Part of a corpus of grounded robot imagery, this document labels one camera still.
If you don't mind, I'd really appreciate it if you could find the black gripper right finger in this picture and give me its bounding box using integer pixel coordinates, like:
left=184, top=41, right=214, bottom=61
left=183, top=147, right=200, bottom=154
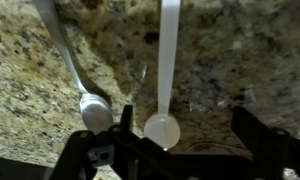
left=231, top=106, right=300, bottom=180

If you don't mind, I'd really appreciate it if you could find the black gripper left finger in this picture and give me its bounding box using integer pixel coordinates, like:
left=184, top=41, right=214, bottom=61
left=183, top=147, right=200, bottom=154
left=49, top=104, right=191, bottom=180

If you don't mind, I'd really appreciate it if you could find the metal spoon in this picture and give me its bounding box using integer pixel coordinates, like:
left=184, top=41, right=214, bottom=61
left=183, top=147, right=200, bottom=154
left=31, top=0, right=114, bottom=134

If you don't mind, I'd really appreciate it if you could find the white plastic spoon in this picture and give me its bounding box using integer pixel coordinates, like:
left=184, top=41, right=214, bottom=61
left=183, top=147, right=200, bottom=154
left=143, top=0, right=182, bottom=149

